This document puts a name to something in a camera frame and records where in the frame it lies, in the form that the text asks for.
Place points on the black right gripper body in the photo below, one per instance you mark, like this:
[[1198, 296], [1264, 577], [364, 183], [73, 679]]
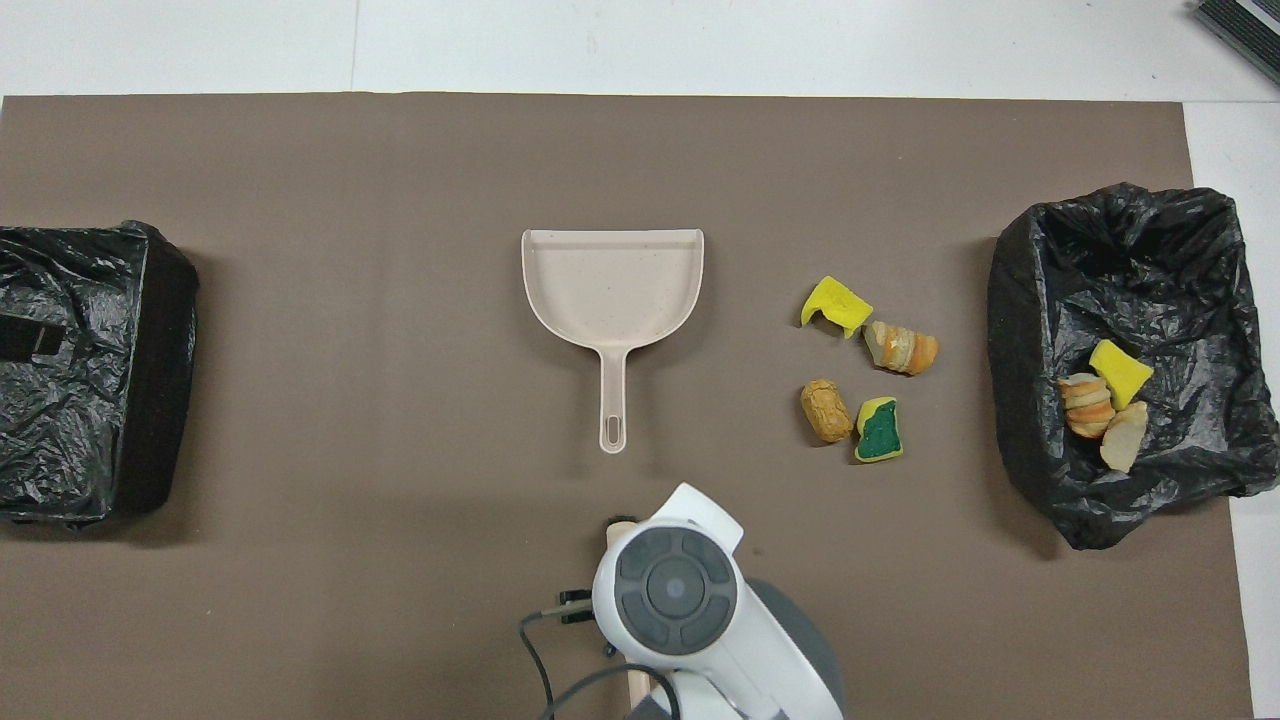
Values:
[[585, 607]]

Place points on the beige hand brush black bristles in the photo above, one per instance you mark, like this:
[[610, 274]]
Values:
[[620, 530]]

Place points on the brown bread roll piece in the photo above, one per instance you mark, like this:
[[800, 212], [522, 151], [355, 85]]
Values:
[[826, 410]]

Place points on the beige plastic dustpan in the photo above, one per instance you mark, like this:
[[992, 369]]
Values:
[[610, 290]]

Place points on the green yellow sponge piece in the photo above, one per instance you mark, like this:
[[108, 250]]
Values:
[[880, 432]]

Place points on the notched yellow sponge piece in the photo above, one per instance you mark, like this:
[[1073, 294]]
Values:
[[835, 300]]

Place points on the striped croissant piece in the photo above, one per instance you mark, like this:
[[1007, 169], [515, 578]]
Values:
[[900, 348], [1085, 405]]

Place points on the pale bread piece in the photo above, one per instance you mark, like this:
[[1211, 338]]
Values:
[[1125, 440]]

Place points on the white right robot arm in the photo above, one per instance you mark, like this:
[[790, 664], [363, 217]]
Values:
[[670, 590]]

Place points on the black bag lined trash bin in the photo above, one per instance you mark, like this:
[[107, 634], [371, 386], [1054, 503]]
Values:
[[90, 420], [1180, 280]]

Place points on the brown table mat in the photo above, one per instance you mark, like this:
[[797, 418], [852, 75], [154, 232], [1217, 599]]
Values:
[[400, 180]]

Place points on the dark ribbed panel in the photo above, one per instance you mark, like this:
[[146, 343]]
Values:
[[1245, 30]]

